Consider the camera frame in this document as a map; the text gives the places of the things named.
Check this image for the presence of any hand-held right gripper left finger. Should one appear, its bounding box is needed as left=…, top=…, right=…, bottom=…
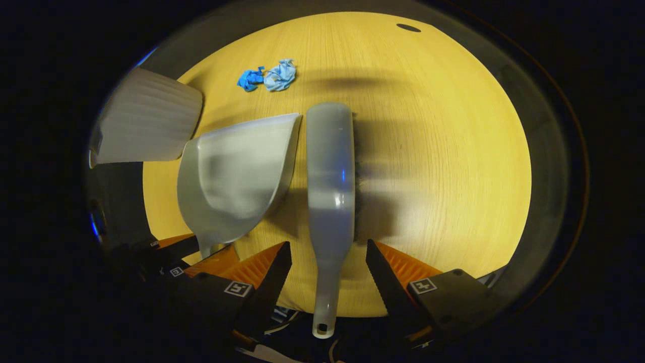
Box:
left=169, top=241, right=293, bottom=349

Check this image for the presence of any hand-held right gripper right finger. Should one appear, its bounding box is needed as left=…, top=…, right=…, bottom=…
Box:
left=365, top=239, right=505, bottom=349

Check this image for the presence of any grey plastic dustpan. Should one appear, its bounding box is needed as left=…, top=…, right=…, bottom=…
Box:
left=177, top=113, right=302, bottom=260

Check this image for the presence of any small grey broom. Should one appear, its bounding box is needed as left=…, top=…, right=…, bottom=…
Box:
left=305, top=102, right=361, bottom=339

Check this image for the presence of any white ribbed garbage bin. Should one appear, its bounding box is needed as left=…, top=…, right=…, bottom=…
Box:
left=90, top=68, right=204, bottom=168

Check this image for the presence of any light blue paper scrap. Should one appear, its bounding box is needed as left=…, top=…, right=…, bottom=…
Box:
left=264, top=59, right=297, bottom=92

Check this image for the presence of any wooden desktop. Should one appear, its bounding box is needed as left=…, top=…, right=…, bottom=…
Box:
left=143, top=11, right=532, bottom=318

